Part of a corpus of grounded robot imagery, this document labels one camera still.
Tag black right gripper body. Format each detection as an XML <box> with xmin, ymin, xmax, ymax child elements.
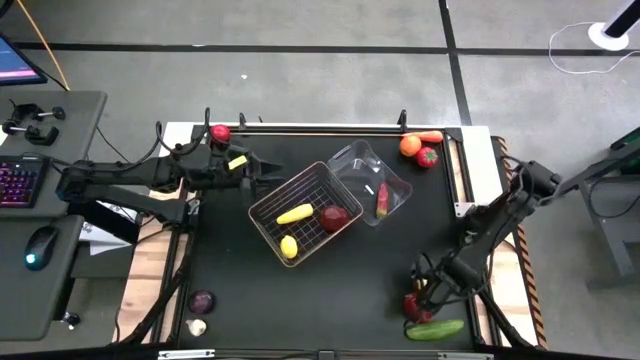
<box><xmin>418</xmin><ymin>277</ymin><xmax>454</xmax><ymax>311</ymax></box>

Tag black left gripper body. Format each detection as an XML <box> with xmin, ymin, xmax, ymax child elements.
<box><xmin>222</xmin><ymin>144</ymin><xmax>262</xmax><ymax>192</ymax></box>

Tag dark red apple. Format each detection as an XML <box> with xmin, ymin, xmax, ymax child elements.
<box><xmin>319</xmin><ymin>204</ymin><xmax>351</xmax><ymax>233</ymax></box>

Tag orange fruit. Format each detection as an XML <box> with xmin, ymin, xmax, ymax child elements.
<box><xmin>399</xmin><ymin>134</ymin><xmax>423</xmax><ymax>158</ymax></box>

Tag green cucumber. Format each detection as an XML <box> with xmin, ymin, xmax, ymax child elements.
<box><xmin>404</xmin><ymin>318</ymin><xmax>466</xmax><ymax>343</ymax></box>

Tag yellow banana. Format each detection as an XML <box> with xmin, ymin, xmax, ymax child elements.
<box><xmin>275</xmin><ymin>202</ymin><xmax>315</xmax><ymax>226</ymax></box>

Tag small red round fruit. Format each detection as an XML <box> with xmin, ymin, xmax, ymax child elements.
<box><xmin>209</xmin><ymin>123</ymin><xmax>232</xmax><ymax>146</ymax></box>

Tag yellow lemon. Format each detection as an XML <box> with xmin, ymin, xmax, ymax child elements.
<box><xmin>279</xmin><ymin>234</ymin><xmax>300</xmax><ymax>260</ymax></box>

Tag red chili pepper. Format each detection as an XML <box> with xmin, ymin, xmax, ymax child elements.
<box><xmin>375</xmin><ymin>182</ymin><xmax>390</xmax><ymax>220</ymax></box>

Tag clear plastic container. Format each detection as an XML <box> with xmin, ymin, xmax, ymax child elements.
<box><xmin>326</xmin><ymin>139</ymin><xmax>414</xmax><ymax>228</ymax></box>

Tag purple onion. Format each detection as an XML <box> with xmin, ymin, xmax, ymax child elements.
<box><xmin>188</xmin><ymin>289</ymin><xmax>217</xmax><ymax>315</ymax></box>

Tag red tomato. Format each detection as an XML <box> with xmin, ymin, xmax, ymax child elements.
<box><xmin>415</xmin><ymin>146</ymin><xmax>440</xmax><ymax>169</ymax></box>

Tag white papers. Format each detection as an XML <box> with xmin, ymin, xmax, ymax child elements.
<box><xmin>79</xmin><ymin>199</ymin><xmax>139</xmax><ymax>257</ymax></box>

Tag grey desk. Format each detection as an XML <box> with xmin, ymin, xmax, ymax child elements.
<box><xmin>0</xmin><ymin>89</ymin><xmax>109</xmax><ymax>342</ymax></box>

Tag grey metal stand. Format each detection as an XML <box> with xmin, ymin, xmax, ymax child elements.
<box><xmin>554</xmin><ymin>127</ymin><xmax>640</xmax><ymax>291</ymax></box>

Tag black c-clamp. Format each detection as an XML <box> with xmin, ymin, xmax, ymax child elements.
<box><xmin>1</xmin><ymin>121</ymin><xmax>60</xmax><ymax>147</ymax></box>
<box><xmin>8</xmin><ymin>102</ymin><xmax>67</xmax><ymax>124</ymax></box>

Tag black computer mouse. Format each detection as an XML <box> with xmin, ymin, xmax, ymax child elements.
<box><xmin>23</xmin><ymin>225</ymin><xmax>60</xmax><ymax>272</ymax></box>

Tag backlit keyboard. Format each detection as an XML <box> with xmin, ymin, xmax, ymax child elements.
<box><xmin>0</xmin><ymin>155</ymin><xmax>50</xmax><ymax>209</ymax></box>

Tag computer monitor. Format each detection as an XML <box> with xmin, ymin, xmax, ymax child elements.
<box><xmin>0</xmin><ymin>32</ymin><xmax>49</xmax><ymax>87</ymax></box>

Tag floor stand with white base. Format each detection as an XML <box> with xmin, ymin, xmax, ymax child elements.
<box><xmin>587</xmin><ymin>0</ymin><xmax>640</xmax><ymax>52</ymax></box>

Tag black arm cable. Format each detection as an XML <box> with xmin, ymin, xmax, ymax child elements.
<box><xmin>155</xmin><ymin>106</ymin><xmax>212</xmax><ymax>157</ymax></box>

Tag silver metal bracket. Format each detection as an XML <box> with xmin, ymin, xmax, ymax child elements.
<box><xmin>157</xmin><ymin>348</ymin><xmax>216</xmax><ymax>360</ymax></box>
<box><xmin>437</xmin><ymin>351</ymin><xmax>494</xmax><ymax>360</ymax></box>

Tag wire mesh basket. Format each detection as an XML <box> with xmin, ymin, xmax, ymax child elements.
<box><xmin>247</xmin><ymin>160</ymin><xmax>365</xmax><ymax>269</ymax></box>

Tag yellow cable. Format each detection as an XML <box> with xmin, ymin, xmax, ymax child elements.
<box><xmin>14</xmin><ymin>0</ymin><xmax>71</xmax><ymax>92</ymax></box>

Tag white cable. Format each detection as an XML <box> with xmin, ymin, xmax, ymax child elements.
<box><xmin>547</xmin><ymin>21</ymin><xmax>640</xmax><ymax>76</ymax></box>

